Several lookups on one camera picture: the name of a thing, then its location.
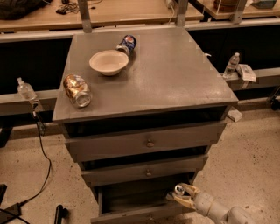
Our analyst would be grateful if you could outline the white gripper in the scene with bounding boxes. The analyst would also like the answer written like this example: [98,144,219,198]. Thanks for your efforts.
[172,183,229,219]

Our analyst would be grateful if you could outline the black cable bundle on desk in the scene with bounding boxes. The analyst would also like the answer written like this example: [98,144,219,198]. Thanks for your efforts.
[55,2,81,16]

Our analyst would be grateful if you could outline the clear plastic water bottle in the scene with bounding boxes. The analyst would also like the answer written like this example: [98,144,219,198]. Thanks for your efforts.
[223,52,240,78]

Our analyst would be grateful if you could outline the black power cable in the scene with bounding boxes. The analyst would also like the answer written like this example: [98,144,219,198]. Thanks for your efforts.
[18,100,53,207]

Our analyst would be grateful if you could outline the silver redbull can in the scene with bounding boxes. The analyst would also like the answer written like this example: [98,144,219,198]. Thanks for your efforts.
[165,185,186,200]

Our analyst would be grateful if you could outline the grey drawer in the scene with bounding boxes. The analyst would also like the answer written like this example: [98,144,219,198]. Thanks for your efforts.
[90,172,194,224]
[81,154,208,187]
[66,122,226,162]

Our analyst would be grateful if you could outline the blue pepsi can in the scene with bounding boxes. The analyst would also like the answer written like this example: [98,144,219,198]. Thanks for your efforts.
[115,35,137,56]

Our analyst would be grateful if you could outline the black handle on floor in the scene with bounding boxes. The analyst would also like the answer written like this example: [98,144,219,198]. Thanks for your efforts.
[54,205,68,224]

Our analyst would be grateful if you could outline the black power adapter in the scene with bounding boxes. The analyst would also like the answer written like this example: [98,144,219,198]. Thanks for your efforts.
[0,203,21,224]

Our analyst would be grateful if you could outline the white block on floor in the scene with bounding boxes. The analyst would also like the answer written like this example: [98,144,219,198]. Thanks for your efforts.
[227,107,242,122]

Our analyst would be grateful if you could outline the wooden desk right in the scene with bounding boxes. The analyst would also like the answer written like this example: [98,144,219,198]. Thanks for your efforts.
[195,0,280,21]

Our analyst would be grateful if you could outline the grey wooden drawer cabinet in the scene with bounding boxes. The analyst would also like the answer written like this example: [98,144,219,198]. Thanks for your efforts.
[52,26,240,224]

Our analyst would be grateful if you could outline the white paper packet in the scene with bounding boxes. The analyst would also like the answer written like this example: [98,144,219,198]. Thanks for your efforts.
[237,64,256,82]

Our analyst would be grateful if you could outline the grey middle drawer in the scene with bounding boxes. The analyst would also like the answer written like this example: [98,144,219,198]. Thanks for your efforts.
[81,154,208,187]

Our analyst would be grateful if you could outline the black bag on desk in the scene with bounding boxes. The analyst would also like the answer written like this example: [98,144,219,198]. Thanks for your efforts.
[0,0,53,20]

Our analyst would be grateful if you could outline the gold crushed can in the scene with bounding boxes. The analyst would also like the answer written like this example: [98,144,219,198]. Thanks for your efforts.
[63,74,91,108]

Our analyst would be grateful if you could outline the grey bottom drawer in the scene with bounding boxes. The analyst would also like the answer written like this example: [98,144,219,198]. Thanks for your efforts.
[90,172,194,224]

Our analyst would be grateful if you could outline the grey top drawer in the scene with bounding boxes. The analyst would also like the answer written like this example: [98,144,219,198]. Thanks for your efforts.
[66,122,226,162]

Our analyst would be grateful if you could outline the wooden desk left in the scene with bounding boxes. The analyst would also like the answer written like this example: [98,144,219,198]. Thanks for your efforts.
[0,0,205,33]

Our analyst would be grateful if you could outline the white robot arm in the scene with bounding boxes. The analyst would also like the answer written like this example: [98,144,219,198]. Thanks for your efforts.
[167,183,256,224]

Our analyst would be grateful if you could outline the white ceramic bowl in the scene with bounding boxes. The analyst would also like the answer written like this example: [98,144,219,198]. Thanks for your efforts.
[89,50,129,76]

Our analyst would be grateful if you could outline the wooden desk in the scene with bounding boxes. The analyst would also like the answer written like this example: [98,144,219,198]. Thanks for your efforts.
[195,0,280,21]
[0,0,205,33]

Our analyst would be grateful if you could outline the clear sanitizer pump bottle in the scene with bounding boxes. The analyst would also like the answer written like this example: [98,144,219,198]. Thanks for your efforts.
[17,77,37,101]

